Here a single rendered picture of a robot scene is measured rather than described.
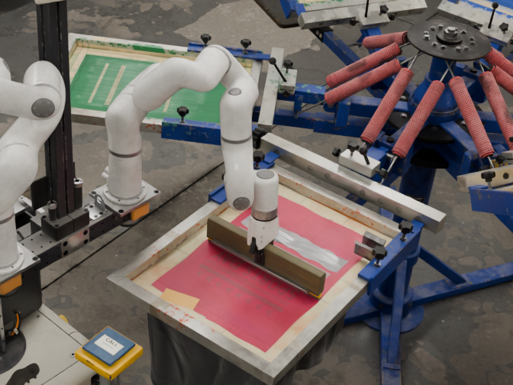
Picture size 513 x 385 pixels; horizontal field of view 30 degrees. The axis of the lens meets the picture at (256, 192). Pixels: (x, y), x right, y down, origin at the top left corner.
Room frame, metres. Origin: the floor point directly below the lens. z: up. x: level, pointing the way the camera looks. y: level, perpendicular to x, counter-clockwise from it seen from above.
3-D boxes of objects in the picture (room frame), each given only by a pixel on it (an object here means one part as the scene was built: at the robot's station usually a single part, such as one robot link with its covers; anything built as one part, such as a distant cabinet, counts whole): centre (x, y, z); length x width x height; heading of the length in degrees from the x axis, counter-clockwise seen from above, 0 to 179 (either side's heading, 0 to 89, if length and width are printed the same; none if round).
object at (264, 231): (2.16, -0.03, 1.12); 0.10 x 0.07 x 0.11; 148
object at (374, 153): (2.66, -0.36, 1.02); 0.17 x 0.06 x 0.05; 148
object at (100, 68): (3.11, 0.28, 1.05); 1.08 x 0.61 x 0.23; 88
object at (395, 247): (2.24, -0.42, 0.97); 0.30 x 0.05 x 0.07; 148
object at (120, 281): (2.18, -0.06, 0.97); 0.79 x 0.58 x 0.04; 148
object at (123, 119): (2.23, 0.38, 1.37); 0.13 x 0.10 x 0.16; 167
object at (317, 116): (3.10, 0.00, 0.90); 1.24 x 0.06 x 0.06; 88
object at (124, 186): (2.23, 0.39, 1.21); 0.16 x 0.13 x 0.15; 52
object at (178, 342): (1.94, 0.10, 0.74); 0.45 x 0.03 x 0.43; 58
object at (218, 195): (2.54, 0.05, 0.97); 0.30 x 0.05 x 0.07; 148
